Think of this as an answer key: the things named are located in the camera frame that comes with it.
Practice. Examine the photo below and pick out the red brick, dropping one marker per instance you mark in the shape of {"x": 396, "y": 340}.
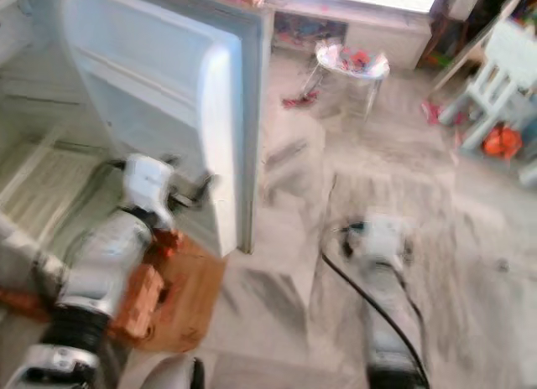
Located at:
{"x": 141, "y": 303}
{"x": 25, "y": 303}

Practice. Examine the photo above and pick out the white fridge door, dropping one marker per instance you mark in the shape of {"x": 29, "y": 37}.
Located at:
{"x": 159, "y": 79}

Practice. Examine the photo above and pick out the brown cardboard box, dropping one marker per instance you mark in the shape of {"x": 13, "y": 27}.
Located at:
{"x": 193, "y": 297}

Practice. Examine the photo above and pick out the grey left robot leg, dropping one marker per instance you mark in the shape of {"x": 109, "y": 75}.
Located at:
{"x": 172, "y": 376}

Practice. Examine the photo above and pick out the white fridge shelf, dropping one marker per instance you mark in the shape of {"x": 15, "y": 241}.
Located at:
{"x": 50, "y": 188}

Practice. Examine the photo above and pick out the orange toy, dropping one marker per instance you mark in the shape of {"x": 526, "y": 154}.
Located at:
{"x": 503, "y": 142}

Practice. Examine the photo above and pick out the white round stool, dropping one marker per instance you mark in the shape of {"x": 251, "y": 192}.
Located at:
{"x": 352, "y": 64}

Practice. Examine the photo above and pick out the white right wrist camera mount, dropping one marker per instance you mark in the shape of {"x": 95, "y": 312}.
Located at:
{"x": 383, "y": 235}

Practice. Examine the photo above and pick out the white wooden chair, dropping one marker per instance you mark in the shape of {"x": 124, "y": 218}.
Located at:
{"x": 499, "y": 79}

